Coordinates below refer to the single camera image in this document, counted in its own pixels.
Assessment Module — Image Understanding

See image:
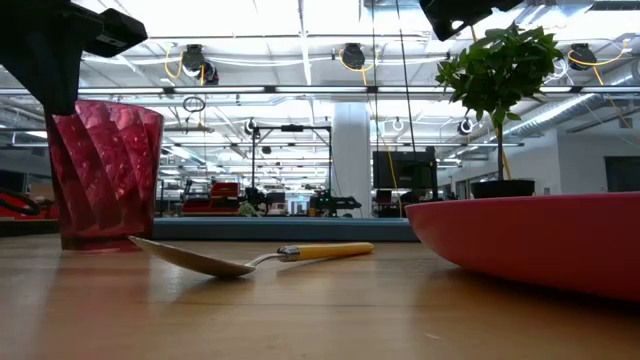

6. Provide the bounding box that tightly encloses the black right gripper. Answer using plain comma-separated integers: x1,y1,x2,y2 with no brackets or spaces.
418,0,525,42

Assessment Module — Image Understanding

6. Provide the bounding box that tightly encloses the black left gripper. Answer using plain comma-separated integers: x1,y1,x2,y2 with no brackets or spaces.
0,0,149,117

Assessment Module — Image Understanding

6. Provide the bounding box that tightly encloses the yellow-handled metal spoon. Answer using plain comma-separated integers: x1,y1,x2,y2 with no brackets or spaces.
128,235,375,279

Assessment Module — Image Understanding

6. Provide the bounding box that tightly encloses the red plastic plate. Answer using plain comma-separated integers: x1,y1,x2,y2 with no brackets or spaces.
404,191,640,303

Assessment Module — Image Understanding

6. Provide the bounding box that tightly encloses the red faceted plastic cup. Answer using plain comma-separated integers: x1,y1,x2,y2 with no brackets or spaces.
45,99,165,251

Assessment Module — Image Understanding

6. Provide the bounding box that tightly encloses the blue plastic tray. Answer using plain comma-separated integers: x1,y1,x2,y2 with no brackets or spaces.
152,216,419,243

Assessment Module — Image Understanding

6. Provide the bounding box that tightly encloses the green leafy potted plant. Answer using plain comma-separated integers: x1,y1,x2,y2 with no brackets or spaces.
434,22,565,181

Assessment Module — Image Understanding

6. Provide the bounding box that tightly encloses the black computer monitor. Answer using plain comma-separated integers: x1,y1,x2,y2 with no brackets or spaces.
372,146,439,190

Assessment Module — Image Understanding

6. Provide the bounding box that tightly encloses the white square pillar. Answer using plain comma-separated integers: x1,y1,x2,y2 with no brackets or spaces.
332,102,374,219

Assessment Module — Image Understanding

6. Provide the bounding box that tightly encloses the black plant pot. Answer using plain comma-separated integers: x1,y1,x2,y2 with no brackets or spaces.
470,178,536,200

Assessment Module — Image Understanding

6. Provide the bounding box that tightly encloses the black ceiling cable reel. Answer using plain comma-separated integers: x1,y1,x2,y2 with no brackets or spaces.
569,42,599,71
181,43,207,72
341,42,367,71

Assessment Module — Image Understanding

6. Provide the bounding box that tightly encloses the black metal frame stand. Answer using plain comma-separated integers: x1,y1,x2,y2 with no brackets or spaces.
251,123,334,201

